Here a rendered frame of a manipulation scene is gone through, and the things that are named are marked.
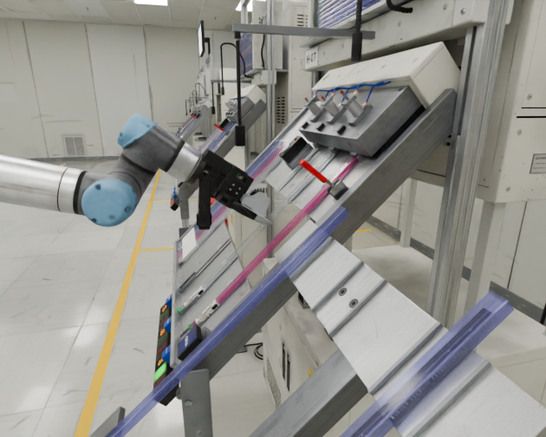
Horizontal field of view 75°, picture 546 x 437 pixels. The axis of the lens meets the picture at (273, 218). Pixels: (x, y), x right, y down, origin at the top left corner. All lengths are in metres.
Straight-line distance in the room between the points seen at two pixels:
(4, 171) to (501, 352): 1.08
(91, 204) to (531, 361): 1.06
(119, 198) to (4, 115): 9.50
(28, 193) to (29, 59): 9.27
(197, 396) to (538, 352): 0.84
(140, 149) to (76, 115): 8.91
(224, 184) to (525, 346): 0.84
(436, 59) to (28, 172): 0.69
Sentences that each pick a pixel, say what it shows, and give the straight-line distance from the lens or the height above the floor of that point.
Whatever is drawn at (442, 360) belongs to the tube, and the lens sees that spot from 0.26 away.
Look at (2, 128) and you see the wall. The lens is 10.13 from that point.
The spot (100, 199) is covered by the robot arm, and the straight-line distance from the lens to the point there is 0.61.
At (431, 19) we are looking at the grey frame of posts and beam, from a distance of 0.77.
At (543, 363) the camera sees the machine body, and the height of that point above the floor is 0.56.
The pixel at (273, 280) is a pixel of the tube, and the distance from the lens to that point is 0.43.
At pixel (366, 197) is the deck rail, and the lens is 0.65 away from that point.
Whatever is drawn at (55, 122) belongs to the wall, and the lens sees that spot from 9.76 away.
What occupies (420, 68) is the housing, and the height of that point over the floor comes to 1.25.
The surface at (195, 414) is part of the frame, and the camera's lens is 0.72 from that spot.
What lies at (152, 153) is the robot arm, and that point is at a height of 1.10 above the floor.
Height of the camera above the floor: 1.18
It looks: 17 degrees down
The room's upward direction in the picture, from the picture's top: straight up
